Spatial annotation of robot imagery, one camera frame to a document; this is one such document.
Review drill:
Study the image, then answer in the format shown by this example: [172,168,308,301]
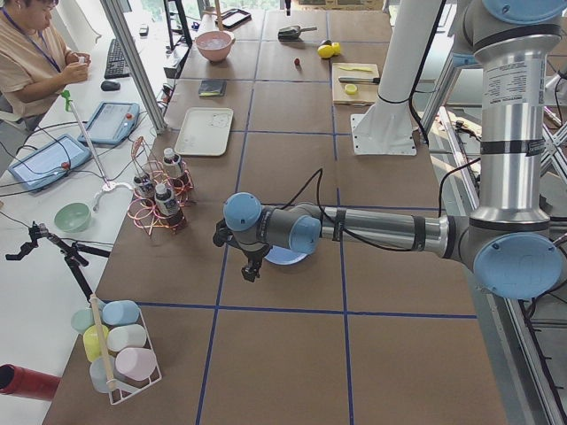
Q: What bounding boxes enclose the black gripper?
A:
[213,219,271,282]

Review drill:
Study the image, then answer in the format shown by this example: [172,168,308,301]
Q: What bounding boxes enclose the blue round plate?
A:
[265,246,307,266]

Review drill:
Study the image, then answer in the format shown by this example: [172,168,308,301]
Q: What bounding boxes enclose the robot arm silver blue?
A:
[213,1,566,300]

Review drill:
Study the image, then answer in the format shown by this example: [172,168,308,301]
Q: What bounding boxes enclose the tea bottle front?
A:
[155,183,187,231]

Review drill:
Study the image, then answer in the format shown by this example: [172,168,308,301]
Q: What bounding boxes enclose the tea bottle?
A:
[155,183,187,231]
[163,148,189,188]
[134,173,155,206]

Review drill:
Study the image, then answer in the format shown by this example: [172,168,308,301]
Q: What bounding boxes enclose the tea bottle left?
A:
[134,173,155,206]

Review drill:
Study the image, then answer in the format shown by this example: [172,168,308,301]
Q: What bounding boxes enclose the tea bottle rear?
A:
[163,148,189,188]

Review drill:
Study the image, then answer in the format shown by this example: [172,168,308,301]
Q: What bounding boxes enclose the white cup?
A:
[107,324,146,352]

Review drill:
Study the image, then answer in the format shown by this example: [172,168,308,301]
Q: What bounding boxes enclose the pink cup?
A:
[115,347,157,381]

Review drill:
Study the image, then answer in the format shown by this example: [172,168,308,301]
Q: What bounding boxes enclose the cream bear tray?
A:
[174,107,234,157]

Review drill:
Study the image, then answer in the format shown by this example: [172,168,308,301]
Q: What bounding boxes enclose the white reacher stick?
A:
[61,89,134,212]

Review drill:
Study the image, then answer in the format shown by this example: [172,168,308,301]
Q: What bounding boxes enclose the yellow cup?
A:
[82,325,102,363]

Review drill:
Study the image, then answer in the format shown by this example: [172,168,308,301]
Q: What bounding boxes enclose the mint green cup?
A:
[71,308,95,335]

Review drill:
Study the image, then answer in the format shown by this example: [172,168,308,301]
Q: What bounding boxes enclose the light blue lower cup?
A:
[89,356,111,394]

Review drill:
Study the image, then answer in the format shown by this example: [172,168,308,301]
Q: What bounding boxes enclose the black tripod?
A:
[4,222,112,304]

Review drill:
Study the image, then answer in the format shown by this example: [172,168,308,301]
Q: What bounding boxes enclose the green bowl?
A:
[54,203,91,233]

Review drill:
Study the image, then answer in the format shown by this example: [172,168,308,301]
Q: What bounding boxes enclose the grey folded cloth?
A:
[198,80,227,97]

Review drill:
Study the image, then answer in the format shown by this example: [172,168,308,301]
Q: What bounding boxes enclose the wooden cutting board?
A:
[331,63,380,105]

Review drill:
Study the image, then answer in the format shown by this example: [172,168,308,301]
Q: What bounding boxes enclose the teach pendant far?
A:
[85,102,140,146]

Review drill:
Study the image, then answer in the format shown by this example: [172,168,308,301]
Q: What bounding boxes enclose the teach pendant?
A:
[85,102,140,146]
[8,134,91,191]

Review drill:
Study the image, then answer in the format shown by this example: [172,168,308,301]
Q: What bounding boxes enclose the lemon half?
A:
[344,83,358,95]

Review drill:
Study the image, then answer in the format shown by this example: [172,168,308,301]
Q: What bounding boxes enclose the yellow plastic knife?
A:
[338,66,374,73]

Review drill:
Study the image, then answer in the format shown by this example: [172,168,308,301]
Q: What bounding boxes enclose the teach pendant near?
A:
[8,134,91,191]

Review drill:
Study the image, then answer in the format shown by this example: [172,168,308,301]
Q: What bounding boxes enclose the pink bowl with ice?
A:
[195,30,236,62]

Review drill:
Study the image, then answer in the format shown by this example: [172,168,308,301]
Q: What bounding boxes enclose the yellow lemon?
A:
[317,44,335,59]
[331,42,342,56]

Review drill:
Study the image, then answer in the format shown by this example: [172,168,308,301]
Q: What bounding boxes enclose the black mouse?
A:
[100,80,121,92]

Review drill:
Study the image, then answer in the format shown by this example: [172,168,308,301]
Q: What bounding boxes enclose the steel scoop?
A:
[277,25,317,41]

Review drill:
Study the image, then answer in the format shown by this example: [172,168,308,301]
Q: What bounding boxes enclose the black keyboard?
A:
[105,39,129,80]

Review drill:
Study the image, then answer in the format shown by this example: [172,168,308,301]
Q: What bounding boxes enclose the red cylinder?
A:
[1,364,60,401]

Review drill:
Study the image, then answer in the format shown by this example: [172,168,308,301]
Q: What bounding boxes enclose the wooden stand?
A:
[214,0,224,31]

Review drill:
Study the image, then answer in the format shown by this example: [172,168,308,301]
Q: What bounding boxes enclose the seated person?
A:
[1,1,90,118]

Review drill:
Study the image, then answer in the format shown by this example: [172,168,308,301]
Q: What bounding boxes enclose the copper wire bottle rack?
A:
[128,136,194,235]

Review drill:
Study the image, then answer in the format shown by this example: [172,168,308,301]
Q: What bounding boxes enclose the white wire cup basket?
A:
[89,295,162,406]

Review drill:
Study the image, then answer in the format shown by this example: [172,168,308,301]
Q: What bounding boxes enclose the aluminium frame post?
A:
[100,0,167,135]

